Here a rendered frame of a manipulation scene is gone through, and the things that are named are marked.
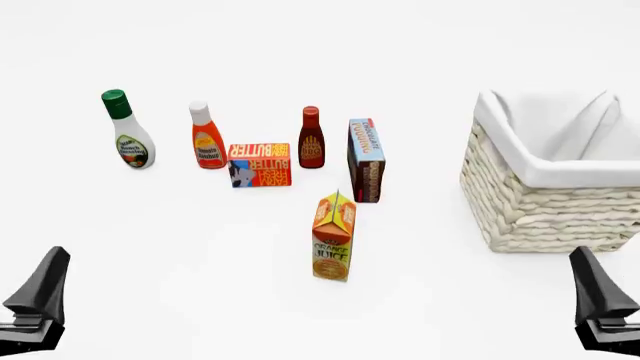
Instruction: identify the dark red bbq sauce bottle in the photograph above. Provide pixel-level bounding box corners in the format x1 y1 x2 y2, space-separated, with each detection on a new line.
298 105 326 170

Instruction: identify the tomato ketchup bottle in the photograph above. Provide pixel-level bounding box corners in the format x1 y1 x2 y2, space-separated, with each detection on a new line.
188 100 229 171

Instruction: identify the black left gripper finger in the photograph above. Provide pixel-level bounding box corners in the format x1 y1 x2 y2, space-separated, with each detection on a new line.
2 246 72 326

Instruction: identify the butter box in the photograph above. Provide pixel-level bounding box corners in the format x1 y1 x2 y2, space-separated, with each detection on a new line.
227 141 293 189

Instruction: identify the white ranch dressing bottle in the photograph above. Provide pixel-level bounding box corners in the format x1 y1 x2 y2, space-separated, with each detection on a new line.
100 88 157 170

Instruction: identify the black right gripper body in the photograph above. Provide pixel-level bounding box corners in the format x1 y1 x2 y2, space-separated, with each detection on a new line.
574 309 640 357

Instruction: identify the orange juice carton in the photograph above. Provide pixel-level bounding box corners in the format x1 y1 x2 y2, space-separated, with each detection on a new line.
311 189 358 282

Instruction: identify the chocolate pudding box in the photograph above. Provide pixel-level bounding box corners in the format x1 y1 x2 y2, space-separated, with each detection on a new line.
346 117 387 204

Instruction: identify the woven basket with white liner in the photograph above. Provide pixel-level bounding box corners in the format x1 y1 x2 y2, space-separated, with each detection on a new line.
459 88 640 254

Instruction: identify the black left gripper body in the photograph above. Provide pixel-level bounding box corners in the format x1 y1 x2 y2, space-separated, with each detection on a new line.
0 310 66 358

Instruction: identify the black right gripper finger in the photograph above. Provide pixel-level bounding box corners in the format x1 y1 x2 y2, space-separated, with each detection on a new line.
568 245 640 326

